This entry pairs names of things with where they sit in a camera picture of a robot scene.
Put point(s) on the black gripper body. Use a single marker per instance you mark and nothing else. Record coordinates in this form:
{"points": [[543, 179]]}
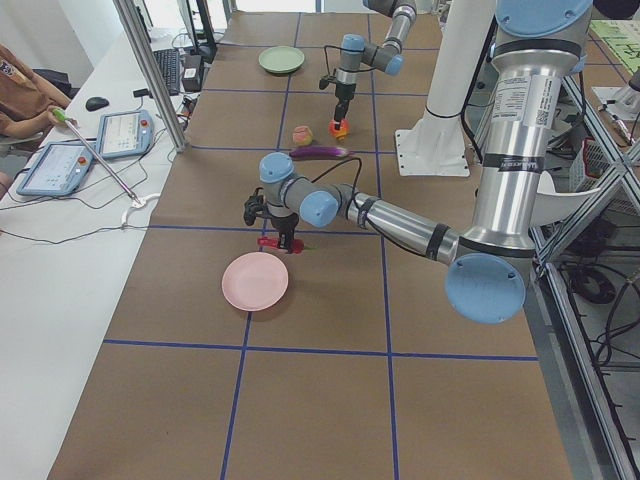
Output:
{"points": [[343, 93], [285, 223]]}

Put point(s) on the red chili pepper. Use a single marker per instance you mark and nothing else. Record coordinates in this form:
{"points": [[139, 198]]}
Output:
{"points": [[296, 246]]}

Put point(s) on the red pomegranate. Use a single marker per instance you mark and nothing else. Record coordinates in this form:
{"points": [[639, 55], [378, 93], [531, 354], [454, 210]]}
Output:
{"points": [[337, 135]]}

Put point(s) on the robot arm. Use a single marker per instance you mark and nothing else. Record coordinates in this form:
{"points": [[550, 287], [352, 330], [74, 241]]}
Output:
{"points": [[533, 45], [355, 51]]}

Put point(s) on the peach fruit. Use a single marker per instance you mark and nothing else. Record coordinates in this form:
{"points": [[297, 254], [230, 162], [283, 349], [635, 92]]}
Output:
{"points": [[302, 136]]}

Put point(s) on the pink plate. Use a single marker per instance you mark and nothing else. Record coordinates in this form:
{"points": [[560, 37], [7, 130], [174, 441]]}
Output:
{"points": [[255, 281]]}

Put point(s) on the purple eggplant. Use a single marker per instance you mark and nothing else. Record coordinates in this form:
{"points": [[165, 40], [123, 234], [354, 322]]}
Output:
{"points": [[317, 152]]}

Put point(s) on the light green plate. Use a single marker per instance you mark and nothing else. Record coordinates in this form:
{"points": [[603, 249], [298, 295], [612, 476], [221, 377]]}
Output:
{"points": [[281, 60]]}

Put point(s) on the black power adapter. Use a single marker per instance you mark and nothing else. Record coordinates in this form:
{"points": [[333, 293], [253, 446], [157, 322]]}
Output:
{"points": [[192, 73]]}

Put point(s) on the black keyboard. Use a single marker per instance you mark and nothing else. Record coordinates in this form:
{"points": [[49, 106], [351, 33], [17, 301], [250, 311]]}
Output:
{"points": [[168, 61]]}

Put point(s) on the blue teach pendant far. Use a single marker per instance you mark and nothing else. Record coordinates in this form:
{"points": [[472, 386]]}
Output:
{"points": [[124, 134]]}

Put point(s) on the blue teach pendant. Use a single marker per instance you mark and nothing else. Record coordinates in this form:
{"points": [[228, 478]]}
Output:
{"points": [[124, 134], [58, 170]]}

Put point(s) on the white side desk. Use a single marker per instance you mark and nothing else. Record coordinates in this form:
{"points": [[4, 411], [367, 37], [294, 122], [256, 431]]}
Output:
{"points": [[64, 264]]}

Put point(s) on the white plastic chair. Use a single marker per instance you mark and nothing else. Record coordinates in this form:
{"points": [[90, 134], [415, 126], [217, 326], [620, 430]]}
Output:
{"points": [[560, 200]]}

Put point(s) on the black computer mouse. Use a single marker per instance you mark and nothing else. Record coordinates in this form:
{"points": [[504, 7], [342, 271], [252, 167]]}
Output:
{"points": [[96, 103]]}

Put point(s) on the blue teach pendant near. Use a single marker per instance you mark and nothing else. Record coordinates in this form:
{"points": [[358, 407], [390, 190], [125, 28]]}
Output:
{"points": [[58, 170]]}

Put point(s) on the person in brown shirt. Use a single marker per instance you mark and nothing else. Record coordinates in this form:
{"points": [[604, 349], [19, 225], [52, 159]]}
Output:
{"points": [[27, 99]]}

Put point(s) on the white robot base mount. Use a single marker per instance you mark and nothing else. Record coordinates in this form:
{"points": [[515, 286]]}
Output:
{"points": [[435, 145]]}

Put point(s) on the aluminium frame post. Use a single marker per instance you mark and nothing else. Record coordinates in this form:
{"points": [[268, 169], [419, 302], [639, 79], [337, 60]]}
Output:
{"points": [[142, 51]]}

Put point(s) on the metal rod green handle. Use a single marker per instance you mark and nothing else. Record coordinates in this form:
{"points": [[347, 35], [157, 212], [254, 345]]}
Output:
{"points": [[60, 115]]}

